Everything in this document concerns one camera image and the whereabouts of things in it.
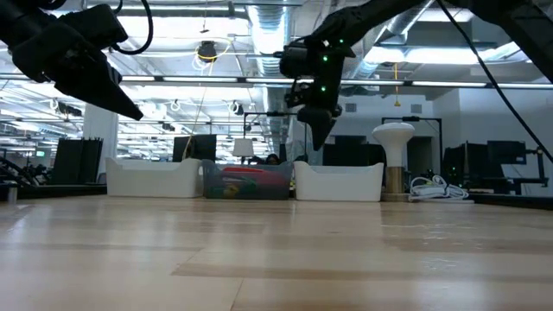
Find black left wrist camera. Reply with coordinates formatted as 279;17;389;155
60;3;130;50

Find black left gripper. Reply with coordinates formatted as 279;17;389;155
10;20;145;122

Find black monitor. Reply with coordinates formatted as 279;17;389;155
172;134;218;163

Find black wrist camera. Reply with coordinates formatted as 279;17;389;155
60;3;130;50
278;41;314;80

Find gray translucent plastic bin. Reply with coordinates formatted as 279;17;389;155
201;159;296;201

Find green mini stapler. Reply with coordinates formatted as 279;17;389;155
224;174;261;197

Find black left camera cable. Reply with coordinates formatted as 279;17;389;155
110;0;155;57

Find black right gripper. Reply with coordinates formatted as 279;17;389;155
284;54;345;152

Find black ceiling camera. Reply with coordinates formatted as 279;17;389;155
196;40;219;64

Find yellow hanging tag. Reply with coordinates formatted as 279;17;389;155
392;62;402;108

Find black panel divider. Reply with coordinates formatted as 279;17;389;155
51;137;105;187

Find white column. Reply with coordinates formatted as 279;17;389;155
82;103;119;175

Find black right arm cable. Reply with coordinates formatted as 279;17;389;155
435;0;553;164

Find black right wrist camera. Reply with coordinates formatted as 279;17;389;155
278;41;314;80

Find white lampshade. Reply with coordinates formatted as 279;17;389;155
232;137;256;158

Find white mushroom table lamp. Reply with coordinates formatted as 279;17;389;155
372;122;416;202

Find white plastic bin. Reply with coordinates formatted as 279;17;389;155
293;161;385;202
105;156;205;200

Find white coiled cable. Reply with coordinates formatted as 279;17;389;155
408;174;470;202

